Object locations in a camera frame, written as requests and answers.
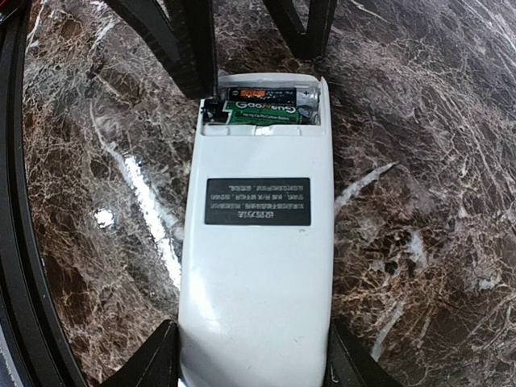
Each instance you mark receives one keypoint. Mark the white and red remote control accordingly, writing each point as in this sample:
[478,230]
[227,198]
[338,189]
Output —
[257,260]

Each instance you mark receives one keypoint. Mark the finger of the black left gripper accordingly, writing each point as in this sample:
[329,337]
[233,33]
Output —
[305,43]
[181,36]

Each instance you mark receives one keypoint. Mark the green black battery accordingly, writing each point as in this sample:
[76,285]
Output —
[258,113]
[275,96]

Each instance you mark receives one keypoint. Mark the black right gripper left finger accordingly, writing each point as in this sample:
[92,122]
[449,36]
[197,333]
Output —
[154,364]

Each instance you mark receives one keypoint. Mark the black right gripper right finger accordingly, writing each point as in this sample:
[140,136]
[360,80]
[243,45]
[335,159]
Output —
[349,364]

